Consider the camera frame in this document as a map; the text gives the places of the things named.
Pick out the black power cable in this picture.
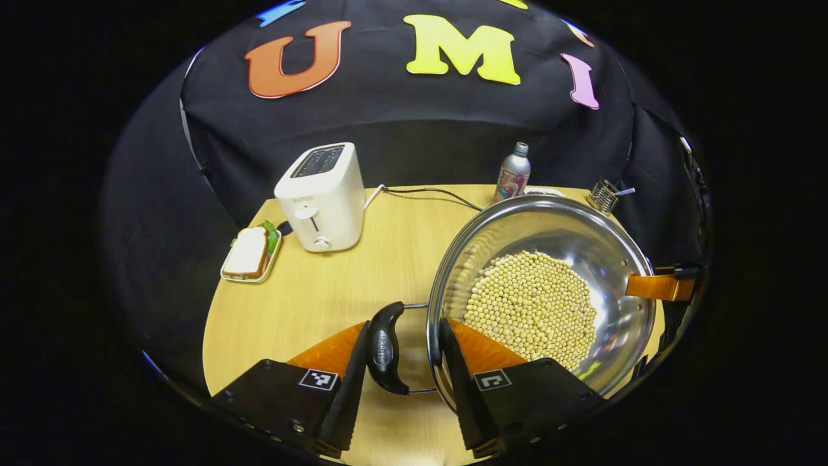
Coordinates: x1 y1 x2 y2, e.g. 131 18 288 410
383 186 485 212

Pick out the metal wire utensil rack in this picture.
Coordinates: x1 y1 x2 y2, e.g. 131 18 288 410
587 179 636 214

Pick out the sandwich with lettuce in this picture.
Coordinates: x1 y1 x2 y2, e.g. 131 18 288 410
223 221 280 280

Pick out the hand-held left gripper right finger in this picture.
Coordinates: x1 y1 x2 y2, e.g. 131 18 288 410
440 317 605 459

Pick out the white rectangular plate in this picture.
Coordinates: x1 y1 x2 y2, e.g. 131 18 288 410
221 223 283 284

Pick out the white toaster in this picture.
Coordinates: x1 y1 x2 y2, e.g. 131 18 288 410
274 142 365 253

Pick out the stainless steel pot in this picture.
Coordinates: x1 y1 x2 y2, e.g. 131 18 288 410
366 194 657 415

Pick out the pile of soybeans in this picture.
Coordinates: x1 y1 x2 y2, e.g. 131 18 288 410
463 250 598 371

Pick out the silver printed drink bottle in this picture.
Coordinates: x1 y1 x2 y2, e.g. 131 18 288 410
494 142 532 203

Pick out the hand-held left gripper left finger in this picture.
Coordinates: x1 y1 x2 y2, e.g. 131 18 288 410
210 320 371 459

